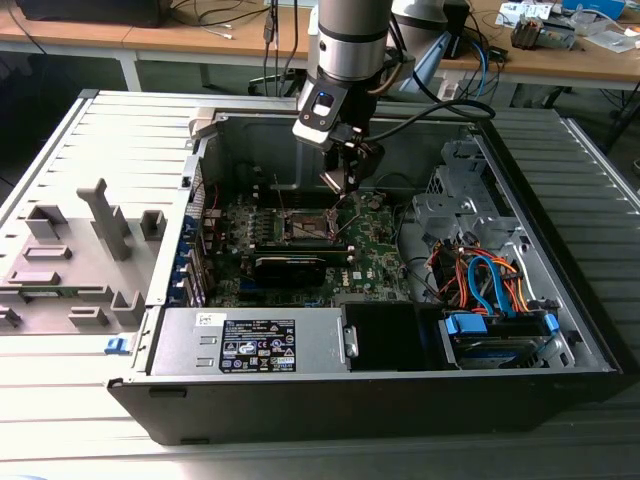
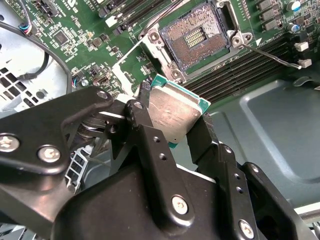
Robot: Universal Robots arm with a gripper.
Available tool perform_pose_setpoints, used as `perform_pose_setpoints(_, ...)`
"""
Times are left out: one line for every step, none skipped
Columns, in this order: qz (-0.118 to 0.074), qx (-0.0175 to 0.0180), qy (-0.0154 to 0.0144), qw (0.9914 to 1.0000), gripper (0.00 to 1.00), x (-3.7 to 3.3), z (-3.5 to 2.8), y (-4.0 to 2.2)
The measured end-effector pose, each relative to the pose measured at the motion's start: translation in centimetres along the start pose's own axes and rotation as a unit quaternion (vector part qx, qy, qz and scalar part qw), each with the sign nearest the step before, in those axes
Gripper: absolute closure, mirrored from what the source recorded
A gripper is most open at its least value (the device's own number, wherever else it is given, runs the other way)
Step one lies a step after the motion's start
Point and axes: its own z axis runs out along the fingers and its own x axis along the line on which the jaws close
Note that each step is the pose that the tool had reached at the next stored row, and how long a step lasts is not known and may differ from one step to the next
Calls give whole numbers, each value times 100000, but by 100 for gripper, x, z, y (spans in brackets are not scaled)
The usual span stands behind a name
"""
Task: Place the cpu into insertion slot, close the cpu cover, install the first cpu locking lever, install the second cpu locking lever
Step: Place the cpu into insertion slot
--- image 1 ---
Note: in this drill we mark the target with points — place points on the blue cardboard box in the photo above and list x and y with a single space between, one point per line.
595 6

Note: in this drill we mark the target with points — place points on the green RAM stick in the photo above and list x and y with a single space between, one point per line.
47 294

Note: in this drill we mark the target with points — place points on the grey metal drive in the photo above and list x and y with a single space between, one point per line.
557 35

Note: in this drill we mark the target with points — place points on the grey power supply unit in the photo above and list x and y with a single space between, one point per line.
185 345

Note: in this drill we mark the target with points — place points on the metal drive cage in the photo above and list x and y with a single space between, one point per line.
450 205

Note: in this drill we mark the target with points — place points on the clear plastic bag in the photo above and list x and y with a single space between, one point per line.
607 37

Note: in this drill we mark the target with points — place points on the silver CPU green substrate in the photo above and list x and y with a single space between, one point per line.
332 181

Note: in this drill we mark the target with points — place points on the grey parts rack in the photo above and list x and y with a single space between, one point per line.
75 260

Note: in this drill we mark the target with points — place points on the wooden desk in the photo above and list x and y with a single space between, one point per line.
150 40

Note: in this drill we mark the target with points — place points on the black PC case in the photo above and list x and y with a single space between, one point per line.
350 410

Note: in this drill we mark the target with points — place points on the metal locking lever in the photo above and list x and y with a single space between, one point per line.
348 216
280 195

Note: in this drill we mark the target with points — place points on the RAM slot white latches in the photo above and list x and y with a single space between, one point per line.
337 257
300 198
300 245
300 189

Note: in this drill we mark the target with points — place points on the office chair base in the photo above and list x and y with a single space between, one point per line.
262 86

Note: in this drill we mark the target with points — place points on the CPU socket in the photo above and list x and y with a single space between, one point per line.
306 225

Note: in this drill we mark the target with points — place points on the silver coin cell battery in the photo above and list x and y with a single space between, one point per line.
374 202

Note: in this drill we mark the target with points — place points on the white paper sheets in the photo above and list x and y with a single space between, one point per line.
525 10

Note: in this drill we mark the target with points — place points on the green motherboard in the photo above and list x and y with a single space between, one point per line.
370 235

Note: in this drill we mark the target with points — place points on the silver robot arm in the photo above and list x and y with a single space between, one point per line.
350 40

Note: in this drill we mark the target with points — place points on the black CPU cooler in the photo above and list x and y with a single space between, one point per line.
525 32

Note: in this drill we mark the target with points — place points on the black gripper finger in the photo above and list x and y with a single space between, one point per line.
365 160
332 161

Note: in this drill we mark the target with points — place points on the blue plastic clip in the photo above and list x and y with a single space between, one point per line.
117 346

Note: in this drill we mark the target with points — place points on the black graphics card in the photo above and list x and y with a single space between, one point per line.
287 270

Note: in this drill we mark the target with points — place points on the black box on desk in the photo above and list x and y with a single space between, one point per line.
90 12

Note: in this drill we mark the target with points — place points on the beige case latch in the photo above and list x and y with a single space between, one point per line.
202 122

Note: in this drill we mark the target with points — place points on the black monitor stand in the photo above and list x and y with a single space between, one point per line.
456 30

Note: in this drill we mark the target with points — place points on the hard disk blue carrier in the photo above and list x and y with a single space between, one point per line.
500 350

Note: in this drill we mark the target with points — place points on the blue card retention bar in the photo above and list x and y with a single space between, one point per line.
187 227

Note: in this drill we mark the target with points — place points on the black faced wrist camera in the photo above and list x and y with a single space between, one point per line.
320 112

